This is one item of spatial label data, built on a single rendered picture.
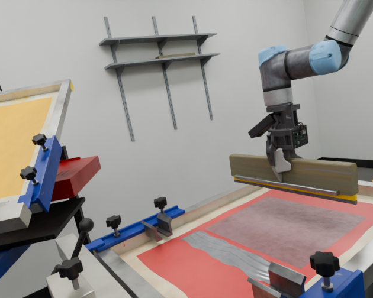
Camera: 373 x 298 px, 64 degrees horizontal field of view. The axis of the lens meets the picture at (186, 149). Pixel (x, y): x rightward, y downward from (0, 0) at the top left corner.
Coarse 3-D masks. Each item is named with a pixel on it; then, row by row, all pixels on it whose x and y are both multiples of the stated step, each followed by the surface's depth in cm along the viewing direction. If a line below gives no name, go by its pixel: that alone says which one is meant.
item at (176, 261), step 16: (272, 192) 111; (288, 192) 108; (240, 208) 102; (256, 208) 99; (272, 208) 97; (288, 208) 95; (304, 208) 92; (208, 224) 94; (224, 224) 92; (240, 224) 90; (256, 224) 88; (272, 224) 86; (176, 240) 88; (240, 240) 81; (144, 256) 82; (160, 256) 80; (176, 256) 79; (192, 256) 77; (208, 256) 76; (160, 272) 73; (176, 272) 72; (192, 272) 70
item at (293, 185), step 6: (252, 180) 92; (258, 180) 90; (264, 180) 88; (270, 180) 87; (282, 186) 83; (288, 186) 81; (294, 186) 79; (300, 186) 78; (306, 186) 77; (312, 186) 76; (318, 192) 74; (324, 192) 72; (330, 192) 71; (336, 192) 70
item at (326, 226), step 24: (312, 216) 86; (336, 216) 83; (360, 216) 81; (264, 240) 78; (288, 240) 76; (312, 240) 74; (336, 240) 72; (216, 264) 72; (288, 264) 66; (192, 288) 64; (216, 288) 63; (240, 288) 61
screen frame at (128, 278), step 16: (224, 192) 111; (240, 192) 112; (368, 192) 92; (192, 208) 101; (208, 208) 103; (176, 224) 96; (128, 240) 87; (144, 240) 90; (96, 256) 83; (112, 256) 78; (368, 256) 58; (112, 272) 72; (128, 272) 69; (368, 272) 55; (128, 288) 63; (144, 288) 62
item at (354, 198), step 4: (244, 180) 98; (264, 184) 91; (268, 184) 90; (284, 188) 85; (288, 188) 84; (308, 192) 79; (312, 192) 78; (332, 196) 74; (336, 196) 73; (340, 196) 72; (344, 196) 71; (348, 196) 70; (352, 196) 69; (356, 196) 69
